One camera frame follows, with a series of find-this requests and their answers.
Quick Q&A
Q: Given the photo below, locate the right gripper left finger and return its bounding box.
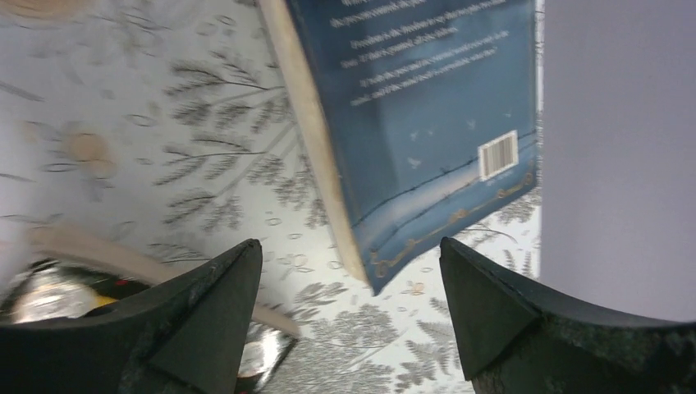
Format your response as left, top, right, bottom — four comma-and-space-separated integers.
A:
0, 238, 263, 394

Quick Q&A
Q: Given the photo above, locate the dark blue book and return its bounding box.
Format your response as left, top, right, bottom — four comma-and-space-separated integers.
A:
258, 0, 538, 294

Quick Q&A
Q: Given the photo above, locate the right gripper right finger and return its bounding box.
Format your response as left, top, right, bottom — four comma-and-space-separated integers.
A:
440, 238, 695, 393

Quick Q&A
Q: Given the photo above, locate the black book under yellow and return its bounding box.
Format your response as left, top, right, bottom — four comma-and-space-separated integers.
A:
0, 222, 303, 394

